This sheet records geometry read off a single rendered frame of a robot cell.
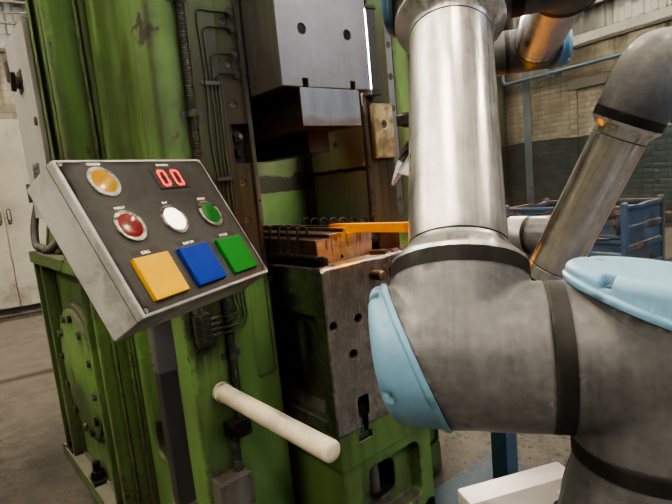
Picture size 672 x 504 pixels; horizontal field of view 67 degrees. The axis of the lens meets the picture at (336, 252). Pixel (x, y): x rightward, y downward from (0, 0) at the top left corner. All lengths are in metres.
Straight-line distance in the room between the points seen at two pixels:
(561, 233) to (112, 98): 1.27
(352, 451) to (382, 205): 0.76
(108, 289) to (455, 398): 0.58
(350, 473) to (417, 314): 1.11
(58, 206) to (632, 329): 0.76
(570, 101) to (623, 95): 9.19
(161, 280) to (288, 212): 1.06
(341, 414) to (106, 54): 1.20
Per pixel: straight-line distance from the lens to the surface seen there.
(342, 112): 1.39
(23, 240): 6.41
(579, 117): 9.91
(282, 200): 1.82
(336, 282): 1.27
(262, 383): 1.44
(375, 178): 1.64
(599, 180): 0.83
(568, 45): 1.00
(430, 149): 0.46
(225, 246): 0.97
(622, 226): 4.77
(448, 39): 0.53
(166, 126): 1.27
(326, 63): 1.38
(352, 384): 1.37
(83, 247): 0.84
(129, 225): 0.86
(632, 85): 0.81
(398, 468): 1.68
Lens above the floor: 1.13
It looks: 8 degrees down
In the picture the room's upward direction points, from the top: 6 degrees counter-clockwise
